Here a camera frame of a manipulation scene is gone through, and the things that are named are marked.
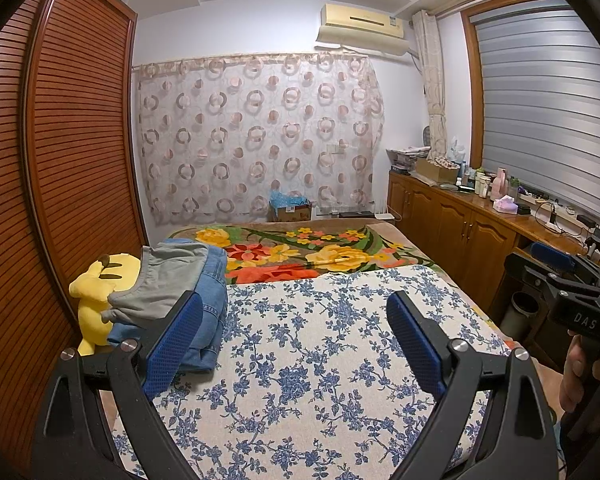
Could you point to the circle-patterned sheer curtain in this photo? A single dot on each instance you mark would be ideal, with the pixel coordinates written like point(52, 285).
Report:
point(260, 135)

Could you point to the person's right hand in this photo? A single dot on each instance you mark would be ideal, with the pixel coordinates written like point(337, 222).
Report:
point(575, 367)

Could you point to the blue floral bed sheet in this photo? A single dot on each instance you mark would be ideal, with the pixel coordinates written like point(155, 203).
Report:
point(305, 360)

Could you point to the white plastic bag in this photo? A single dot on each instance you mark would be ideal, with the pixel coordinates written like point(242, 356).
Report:
point(456, 149)

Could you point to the beige window curtain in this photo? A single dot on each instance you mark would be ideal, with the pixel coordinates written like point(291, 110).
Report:
point(432, 85)

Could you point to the cardboard box with blue cloth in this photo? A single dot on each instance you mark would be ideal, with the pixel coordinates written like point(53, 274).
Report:
point(290, 207)

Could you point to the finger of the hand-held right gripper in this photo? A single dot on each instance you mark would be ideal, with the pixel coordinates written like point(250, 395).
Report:
point(530, 275)
point(555, 254)

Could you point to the wooden window frame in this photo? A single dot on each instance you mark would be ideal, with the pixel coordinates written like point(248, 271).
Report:
point(472, 85)

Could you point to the stack of papers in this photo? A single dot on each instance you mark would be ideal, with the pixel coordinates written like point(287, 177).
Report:
point(405, 157)

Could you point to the wooden slatted wardrobe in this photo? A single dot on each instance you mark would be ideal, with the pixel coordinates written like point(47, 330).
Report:
point(80, 135)

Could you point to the colourful flower blanket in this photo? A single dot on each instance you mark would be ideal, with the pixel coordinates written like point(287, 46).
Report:
point(290, 252)

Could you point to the open cardboard box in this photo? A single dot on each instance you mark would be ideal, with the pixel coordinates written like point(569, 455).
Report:
point(435, 170)

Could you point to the grey trash bin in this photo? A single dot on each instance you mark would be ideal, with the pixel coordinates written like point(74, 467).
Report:
point(522, 315)

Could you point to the pink tissue box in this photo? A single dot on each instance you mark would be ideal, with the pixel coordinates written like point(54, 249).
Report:
point(505, 206)

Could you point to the blue denim jeans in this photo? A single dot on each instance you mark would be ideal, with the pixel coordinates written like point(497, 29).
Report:
point(212, 320)

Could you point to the cream wall air conditioner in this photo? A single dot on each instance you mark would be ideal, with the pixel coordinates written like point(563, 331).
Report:
point(362, 22)

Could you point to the wooden side cabinet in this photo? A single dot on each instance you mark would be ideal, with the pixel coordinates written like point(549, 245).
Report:
point(445, 230)

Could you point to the pink bottle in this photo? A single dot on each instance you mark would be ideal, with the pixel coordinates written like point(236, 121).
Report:
point(500, 184)

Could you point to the grey pants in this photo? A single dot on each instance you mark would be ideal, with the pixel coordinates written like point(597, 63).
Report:
point(170, 280)

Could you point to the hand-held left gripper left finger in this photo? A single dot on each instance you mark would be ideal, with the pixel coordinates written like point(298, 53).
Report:
point(172, 345)

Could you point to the grey window blind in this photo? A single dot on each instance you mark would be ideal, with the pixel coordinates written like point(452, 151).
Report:
point(545, 110)

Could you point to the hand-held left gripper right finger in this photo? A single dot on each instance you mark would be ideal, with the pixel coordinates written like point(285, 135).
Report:
point(415, 345)

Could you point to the yellow plush toy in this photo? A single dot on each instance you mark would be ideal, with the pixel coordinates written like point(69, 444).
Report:
point(97, 300)

